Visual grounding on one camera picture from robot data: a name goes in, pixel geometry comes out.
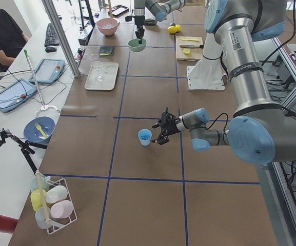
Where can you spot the blue bowl with fork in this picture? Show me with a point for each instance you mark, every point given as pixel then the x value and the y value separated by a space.
pixel 33 134

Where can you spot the white cup in rack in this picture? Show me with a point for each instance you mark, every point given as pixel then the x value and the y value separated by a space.
pixel 56 194

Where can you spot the green bowl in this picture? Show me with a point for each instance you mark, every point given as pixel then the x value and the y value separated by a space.
pixel 137 45

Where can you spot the blue teach pendant near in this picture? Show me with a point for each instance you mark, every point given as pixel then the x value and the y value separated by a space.
pixel 15 94

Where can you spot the aluminium frame post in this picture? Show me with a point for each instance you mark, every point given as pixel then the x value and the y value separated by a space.
pixel 52 14

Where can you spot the wooden cutting board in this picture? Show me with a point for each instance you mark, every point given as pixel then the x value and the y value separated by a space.
pixel 195 54

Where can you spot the grey yellow folded cloth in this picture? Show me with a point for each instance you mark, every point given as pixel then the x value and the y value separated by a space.
pixel 106 51

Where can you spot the blue teach pendant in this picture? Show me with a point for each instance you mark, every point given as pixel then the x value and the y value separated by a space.
pixel 49 70
pixel 15 94

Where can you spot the clear wine glass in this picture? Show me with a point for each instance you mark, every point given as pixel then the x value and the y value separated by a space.
pixel 96 65

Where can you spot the clear glass lid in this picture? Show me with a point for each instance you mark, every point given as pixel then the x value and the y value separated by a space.
pixel 94 56

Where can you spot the yellow plastic knife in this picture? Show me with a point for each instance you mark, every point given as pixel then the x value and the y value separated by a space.
pixel 190 39

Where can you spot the steel muddler black cap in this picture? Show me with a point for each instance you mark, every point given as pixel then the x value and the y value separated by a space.
pixel 191 46

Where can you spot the black computer mouse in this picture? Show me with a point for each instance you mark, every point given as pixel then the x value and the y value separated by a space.
pixel 50 49

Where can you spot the light blue cup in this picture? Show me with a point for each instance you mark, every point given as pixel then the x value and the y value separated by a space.
pixel 145 136

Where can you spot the lemon half slice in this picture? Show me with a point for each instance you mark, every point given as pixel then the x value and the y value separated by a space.
pixel 186 51

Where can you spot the wooden stand with base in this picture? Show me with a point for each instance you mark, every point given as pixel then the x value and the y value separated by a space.
pixel 110 9

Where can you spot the blue teach pendant far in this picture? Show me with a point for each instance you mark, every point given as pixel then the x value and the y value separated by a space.
pixel 49 70

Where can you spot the yellow lemon rear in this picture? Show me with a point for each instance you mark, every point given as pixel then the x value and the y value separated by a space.
pixel 178 28

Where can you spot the yellow lemon front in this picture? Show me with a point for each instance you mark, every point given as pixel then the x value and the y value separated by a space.
pixel 172 29

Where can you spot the cream bear tray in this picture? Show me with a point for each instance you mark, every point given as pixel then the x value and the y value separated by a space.
pixel 109 71

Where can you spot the yellow plastic fork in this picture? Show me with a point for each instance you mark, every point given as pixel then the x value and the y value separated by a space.
pixel 39 127

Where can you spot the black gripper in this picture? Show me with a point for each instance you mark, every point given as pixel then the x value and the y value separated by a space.
pixel 171 127
pixel 138 20

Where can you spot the black keyboard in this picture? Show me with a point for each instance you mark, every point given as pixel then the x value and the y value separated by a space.
pixel 51 38

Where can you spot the yellow cup in rack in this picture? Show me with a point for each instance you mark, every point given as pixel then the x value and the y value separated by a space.
pixel 35 198

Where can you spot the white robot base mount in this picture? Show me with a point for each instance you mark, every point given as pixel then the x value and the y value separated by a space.
pixel 207 73

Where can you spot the pink bowl of ice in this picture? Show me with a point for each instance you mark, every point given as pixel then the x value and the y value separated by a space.
pixel 108 26

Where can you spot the white wire cup rack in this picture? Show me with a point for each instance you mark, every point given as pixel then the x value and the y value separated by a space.
pixel 42 216

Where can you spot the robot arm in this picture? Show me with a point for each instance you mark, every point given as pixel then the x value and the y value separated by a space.
pixel 259 132
pixel 149 12

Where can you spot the yellow lemon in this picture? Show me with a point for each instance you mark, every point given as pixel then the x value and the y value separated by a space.
pixel 178 28
pixel 172 29

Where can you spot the white pole stand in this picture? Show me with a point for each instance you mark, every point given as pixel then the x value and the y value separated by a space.
pixel 44 106

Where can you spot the pink cup in rack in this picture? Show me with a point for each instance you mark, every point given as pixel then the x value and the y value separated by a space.
pixel 62 209

